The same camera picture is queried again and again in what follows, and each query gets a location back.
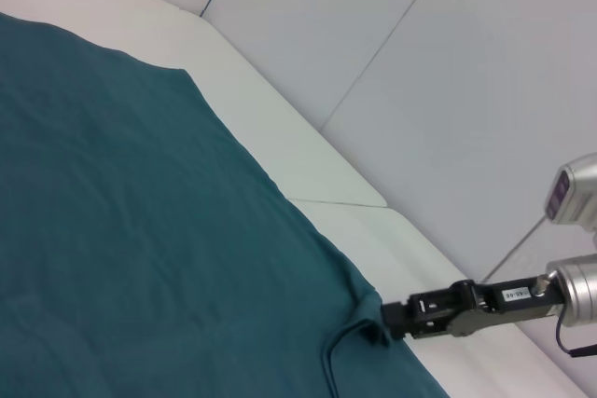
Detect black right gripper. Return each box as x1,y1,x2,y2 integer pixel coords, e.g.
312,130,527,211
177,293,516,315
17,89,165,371
380,278,568,341

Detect teal blue shirt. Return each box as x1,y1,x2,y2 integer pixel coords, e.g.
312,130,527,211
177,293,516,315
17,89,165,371
0,10,451,398

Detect dark right gripper cable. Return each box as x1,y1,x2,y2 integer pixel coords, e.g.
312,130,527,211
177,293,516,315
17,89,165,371
535,273,597,358

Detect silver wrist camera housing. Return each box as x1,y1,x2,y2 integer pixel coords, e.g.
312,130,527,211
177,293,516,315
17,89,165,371
545,152,597,234

